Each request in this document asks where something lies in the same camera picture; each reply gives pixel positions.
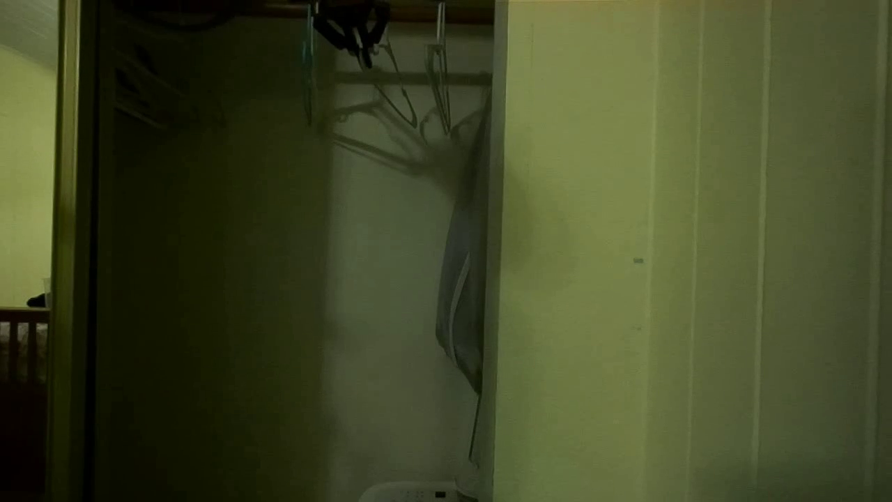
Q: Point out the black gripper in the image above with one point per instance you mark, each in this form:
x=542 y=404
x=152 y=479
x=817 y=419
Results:
x=351 y=12

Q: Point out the gray garment bag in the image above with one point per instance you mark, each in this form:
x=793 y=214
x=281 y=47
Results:
x=463 y=267

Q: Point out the wooden crib rail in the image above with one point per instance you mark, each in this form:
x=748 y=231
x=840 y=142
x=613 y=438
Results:
x=22 y=320

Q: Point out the closet door frame post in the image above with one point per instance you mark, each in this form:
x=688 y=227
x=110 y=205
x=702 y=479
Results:
x=68 y=325

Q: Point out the white plastic hanger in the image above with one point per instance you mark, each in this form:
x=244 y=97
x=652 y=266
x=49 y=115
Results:
x=403 y=111
x=444 y=101

